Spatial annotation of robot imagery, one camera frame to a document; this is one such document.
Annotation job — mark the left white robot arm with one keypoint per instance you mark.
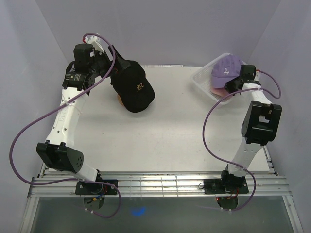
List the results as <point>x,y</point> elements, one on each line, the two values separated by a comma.
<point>57,152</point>

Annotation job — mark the white plastic basket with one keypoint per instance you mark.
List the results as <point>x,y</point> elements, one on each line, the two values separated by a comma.
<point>202,79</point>

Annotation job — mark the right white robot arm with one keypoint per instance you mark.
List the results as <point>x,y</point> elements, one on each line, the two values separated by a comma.
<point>259,127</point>

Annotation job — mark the wooden hat stand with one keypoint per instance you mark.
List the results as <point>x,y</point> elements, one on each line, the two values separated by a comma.
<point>120,100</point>

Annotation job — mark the purple cap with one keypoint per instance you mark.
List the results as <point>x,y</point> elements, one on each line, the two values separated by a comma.
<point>225,70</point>

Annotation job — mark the pink cap in basket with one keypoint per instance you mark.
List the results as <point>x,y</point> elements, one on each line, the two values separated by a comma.
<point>219,91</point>

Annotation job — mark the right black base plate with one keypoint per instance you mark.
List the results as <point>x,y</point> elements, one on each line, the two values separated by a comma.
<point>218,186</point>

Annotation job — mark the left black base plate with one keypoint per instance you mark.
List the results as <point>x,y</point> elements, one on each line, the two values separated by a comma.
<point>106,187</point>

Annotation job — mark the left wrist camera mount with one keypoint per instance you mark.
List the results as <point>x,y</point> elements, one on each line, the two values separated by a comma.
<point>94,41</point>

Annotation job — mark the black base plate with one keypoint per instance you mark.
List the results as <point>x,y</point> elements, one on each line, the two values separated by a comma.
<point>218,186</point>
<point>106,187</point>

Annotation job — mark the black cap gold logo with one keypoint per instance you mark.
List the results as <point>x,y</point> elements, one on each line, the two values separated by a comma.
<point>133,88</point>

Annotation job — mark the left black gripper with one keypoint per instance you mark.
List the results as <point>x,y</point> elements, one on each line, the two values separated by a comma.
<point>120,63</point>

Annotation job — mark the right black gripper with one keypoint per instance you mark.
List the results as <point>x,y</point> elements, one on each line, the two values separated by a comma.
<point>229,85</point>

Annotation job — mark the aluminium rail frame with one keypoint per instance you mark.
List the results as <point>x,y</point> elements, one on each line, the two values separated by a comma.
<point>181,184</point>

